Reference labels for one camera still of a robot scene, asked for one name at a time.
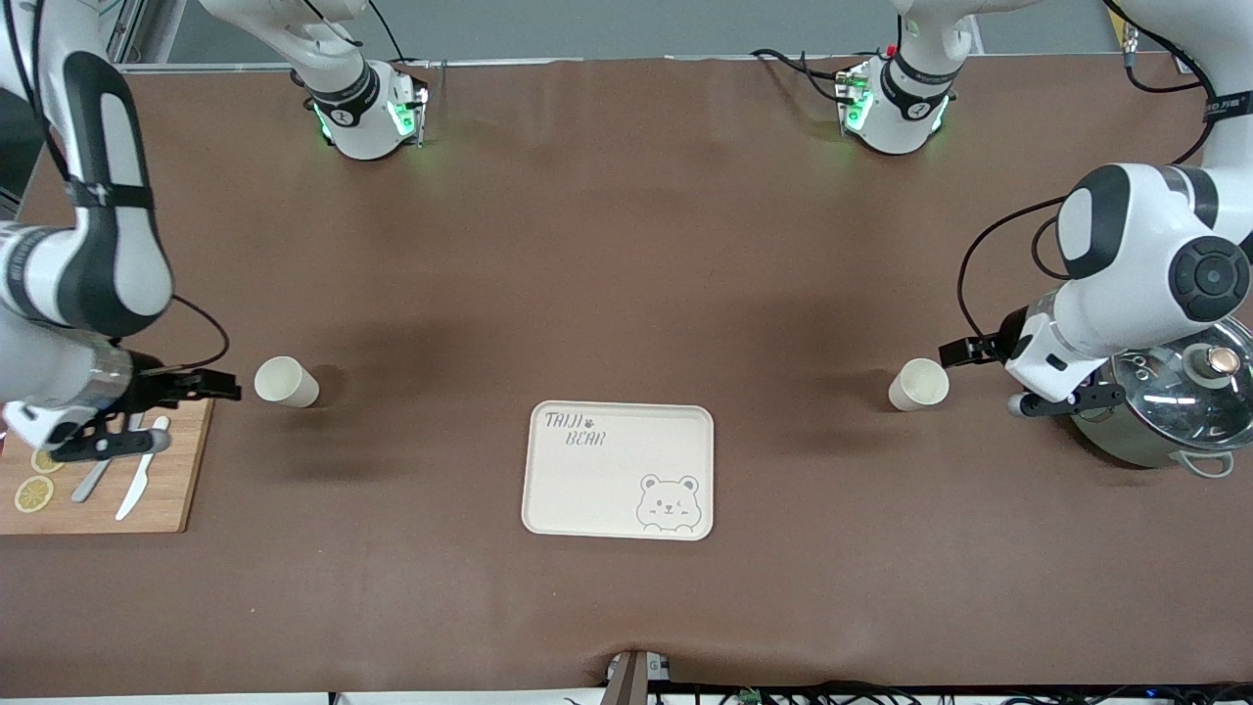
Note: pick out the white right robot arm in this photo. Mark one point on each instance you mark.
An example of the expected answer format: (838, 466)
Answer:
(108, 245)

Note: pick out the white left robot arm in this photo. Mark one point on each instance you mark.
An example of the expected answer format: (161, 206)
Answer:
(1136, 255)

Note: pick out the aluminium frame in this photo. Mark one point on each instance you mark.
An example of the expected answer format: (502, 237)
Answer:
(132, 29)

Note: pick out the grey plastic knife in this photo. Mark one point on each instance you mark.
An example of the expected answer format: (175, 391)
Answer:
(90, 482)

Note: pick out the white plastic knife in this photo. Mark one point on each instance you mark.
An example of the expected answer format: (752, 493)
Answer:
(135, 490)

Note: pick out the white plastic cup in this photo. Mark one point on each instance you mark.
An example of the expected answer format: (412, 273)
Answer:
(920, 384)
(286, 382)

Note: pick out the bamboo cutting board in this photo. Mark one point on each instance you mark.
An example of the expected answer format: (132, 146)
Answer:
(186, 480)

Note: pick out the cream bear print tray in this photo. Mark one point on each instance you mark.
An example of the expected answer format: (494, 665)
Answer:
(587, 499)

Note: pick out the glass pot lid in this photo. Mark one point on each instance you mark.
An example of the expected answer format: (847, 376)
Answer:
(1175, 401)

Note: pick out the yellow lemon slice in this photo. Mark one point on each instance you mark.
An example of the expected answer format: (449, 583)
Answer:
(44, 462)
(34, 494)

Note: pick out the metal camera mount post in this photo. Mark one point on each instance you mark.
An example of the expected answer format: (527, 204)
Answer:
(626, 685)

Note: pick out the brown table cover mat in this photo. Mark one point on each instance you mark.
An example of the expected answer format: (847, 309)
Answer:
(626, 245)

